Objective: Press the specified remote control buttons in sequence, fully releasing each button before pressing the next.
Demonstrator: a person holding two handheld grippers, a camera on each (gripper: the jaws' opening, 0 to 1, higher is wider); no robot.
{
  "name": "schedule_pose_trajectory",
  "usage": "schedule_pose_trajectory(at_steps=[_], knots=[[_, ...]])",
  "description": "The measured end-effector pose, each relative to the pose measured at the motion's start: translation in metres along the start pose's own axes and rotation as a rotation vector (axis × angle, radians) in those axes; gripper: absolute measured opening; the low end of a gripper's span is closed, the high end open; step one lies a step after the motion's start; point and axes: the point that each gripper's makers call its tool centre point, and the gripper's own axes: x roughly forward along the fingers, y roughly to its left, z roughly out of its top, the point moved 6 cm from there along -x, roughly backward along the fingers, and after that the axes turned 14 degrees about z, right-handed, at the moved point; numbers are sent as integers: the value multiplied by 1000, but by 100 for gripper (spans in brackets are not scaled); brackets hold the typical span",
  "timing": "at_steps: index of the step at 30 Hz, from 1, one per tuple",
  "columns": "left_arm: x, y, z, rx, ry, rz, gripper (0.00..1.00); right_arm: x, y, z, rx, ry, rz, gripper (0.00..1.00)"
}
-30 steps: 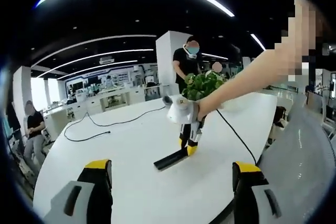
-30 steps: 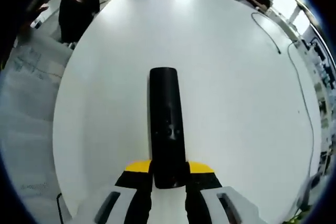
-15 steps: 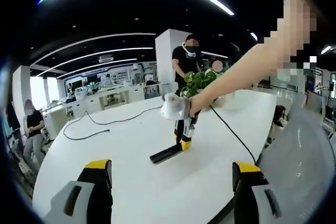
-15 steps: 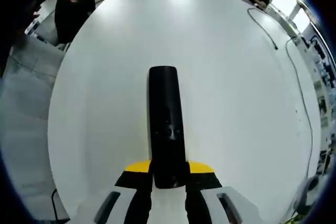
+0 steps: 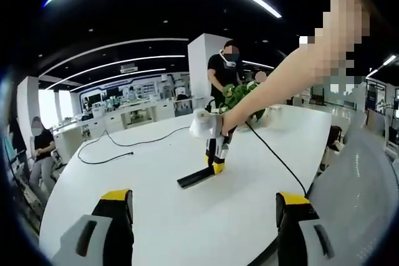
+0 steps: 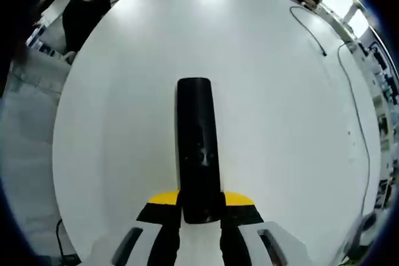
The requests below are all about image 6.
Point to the black remote control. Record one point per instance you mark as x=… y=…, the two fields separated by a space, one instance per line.
x=199 y=122

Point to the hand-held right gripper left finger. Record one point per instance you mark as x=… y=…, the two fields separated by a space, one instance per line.
x=156 y=241

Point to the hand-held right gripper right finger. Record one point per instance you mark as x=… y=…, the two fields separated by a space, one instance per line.
x=249 y=241

